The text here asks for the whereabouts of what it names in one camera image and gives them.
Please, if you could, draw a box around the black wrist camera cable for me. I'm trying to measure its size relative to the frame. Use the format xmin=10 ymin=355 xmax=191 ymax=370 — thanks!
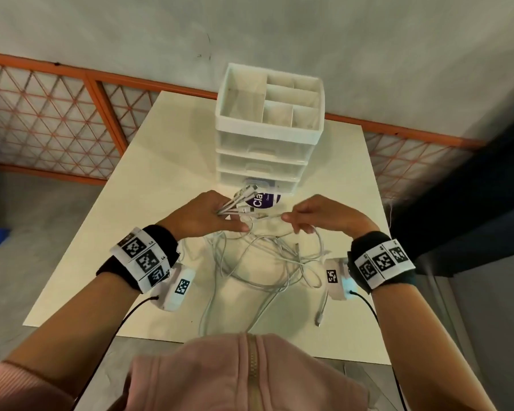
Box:
xmin=348 ymin=290 xmax=408 ymax=411
xmin=71 ymin=295 xmax=160 ymax=411

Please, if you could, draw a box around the black left wristband with markers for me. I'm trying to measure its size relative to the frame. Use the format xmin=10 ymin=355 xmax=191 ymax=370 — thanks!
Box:
xmin=96 ymin=224 xmax=181 ymax=294

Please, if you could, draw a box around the person's left forearm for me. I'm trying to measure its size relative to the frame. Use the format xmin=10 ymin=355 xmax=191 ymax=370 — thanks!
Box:
xmin=2 ymin=271 xmax=145 ymax=400

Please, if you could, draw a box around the black right wristband with markers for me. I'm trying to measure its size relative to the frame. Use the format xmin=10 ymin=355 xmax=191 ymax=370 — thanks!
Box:
xmin=347 ymin=231 xmax=417 ymax=295

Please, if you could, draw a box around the pink zip hoodie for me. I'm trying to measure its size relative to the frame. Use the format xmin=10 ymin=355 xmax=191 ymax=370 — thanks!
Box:
xmin=0 ymin=332 xmax=384 ymax=411

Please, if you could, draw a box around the person's right forearm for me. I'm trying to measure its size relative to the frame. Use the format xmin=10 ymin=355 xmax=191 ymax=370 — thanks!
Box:
xmin=370 ymin=280 xmax=497 ymax=411

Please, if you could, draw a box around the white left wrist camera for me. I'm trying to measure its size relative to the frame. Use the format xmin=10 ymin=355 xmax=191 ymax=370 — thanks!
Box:
xmin=158 ymin=267 xmax=197 ymax=312

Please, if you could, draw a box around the black wristband with markers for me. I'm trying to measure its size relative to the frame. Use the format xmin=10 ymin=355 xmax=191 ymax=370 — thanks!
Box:
xmin=96 ymin=224 xmax=181 ymax=294
xmin=347 ymin=231 xmax=417 ymax=295

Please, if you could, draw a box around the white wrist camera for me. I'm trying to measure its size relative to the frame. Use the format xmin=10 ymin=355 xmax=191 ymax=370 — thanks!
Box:
xmin=323 ymin=257 xmax=357 ymax=302
xmin=158 ymin=267 xmax=197 ymax=312

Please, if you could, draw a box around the dark furniture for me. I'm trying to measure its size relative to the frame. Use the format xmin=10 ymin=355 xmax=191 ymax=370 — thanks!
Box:
xmin=387 ymin=122 xmax=514 ymax=279

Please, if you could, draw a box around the tangle of white charging cables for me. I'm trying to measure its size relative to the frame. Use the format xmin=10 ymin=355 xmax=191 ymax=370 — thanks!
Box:
xmin=198 ymin=187 xmax=331 ymax=336

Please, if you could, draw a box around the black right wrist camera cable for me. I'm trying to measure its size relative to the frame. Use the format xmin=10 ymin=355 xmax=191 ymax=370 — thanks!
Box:
xmin=348 ymin=290 xmax=408 ymax=411

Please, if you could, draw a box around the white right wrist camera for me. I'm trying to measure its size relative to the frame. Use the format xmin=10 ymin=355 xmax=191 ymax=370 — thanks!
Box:
xmin=323 ymin=257 xmax=357 ymax=302

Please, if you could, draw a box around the white plastic drawer organizer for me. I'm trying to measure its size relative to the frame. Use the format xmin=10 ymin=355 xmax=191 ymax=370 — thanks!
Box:
xmin=214 ymin=63 xmax=325 ymax=196

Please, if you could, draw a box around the person's right hand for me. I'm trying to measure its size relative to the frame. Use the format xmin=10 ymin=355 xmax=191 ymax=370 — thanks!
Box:
xmin=281 ymin=194 xmax=380 ymax=247

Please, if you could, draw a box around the black left wrist camera cable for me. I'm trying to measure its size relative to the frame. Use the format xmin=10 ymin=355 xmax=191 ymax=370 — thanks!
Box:
xmin=71 ymin=295 xmax=160 ymax=411

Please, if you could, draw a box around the orange metal mesh fence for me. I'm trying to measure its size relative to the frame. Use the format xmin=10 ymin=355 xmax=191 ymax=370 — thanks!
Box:
xmin=0 ymin=50 xmax=487 ymax=202

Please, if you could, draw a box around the person's left hand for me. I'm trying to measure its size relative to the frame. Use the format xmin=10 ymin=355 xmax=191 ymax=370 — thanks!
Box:
xmin=158 ymin=190 xmax=250 ymax=243

